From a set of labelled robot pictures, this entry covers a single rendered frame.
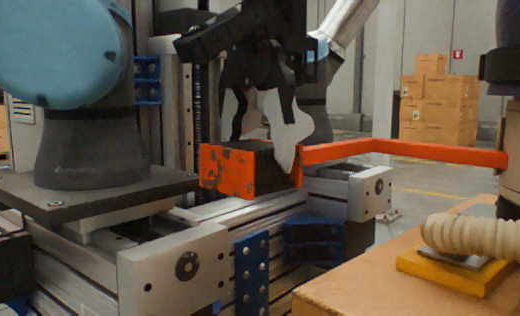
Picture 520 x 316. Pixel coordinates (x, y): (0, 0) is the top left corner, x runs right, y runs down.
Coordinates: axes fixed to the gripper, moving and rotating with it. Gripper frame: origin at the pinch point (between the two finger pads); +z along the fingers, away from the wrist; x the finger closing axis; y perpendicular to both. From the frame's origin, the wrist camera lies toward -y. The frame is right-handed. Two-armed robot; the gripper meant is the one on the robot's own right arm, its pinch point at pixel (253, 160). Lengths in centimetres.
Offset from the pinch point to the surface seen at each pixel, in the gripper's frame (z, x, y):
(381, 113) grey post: 17, 147, 291
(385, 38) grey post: -46, 147, 292
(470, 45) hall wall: -87, 306, 940
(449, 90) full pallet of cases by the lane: 4, 240, 672
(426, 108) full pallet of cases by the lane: 35, 276, 670
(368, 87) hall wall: 1, 538, 918
